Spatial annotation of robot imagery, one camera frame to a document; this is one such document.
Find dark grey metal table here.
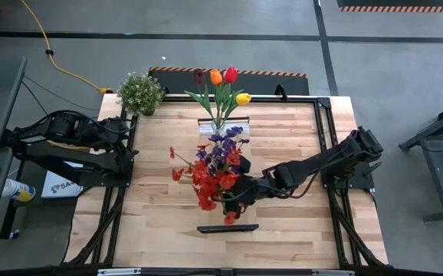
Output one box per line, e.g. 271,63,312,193
397,95,443,224

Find yellow cable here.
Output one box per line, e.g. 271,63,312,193
18,0,113,96
47,140,92,151

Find potted green plant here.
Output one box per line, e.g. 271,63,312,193
116,71,165,117

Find purple artificial flower bunch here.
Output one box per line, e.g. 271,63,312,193
196,125,251,173

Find yellow artificial tulip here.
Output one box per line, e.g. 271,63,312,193
221,93,252,123

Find white printed box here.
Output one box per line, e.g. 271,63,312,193
40,160,84,199

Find clear glass vase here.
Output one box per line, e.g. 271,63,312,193
210,117,227,135

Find black metal rig frame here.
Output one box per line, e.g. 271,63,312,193
62,94,390,276

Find red artificial flower bunch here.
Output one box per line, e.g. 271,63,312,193
190,170,248,226
169,143,245,200

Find black clamp knob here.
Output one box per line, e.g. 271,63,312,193
274,84,290,101

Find white yellow spray can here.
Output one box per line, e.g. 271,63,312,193
1,178,37,203

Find silver metal bracket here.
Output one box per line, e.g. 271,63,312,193
312,269,356,276
97,268,142,276

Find orange artificial tulip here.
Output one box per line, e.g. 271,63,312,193
209,68,225,126

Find thin black floor cable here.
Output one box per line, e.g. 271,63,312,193
21,74,100,112

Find wooden shelf black legs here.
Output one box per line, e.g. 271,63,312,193
196,116,260,234

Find dark purple artificial tulip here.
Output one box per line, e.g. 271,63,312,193
185,68,218,126

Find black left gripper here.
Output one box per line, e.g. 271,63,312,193
90,117,138,153

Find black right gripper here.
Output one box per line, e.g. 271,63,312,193
224,155,274,215

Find black hazard-striped floor mat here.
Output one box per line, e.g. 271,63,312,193
336,0,443,13
147,66,310,97

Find red artificial tulip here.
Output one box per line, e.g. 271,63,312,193
217,66,238,126

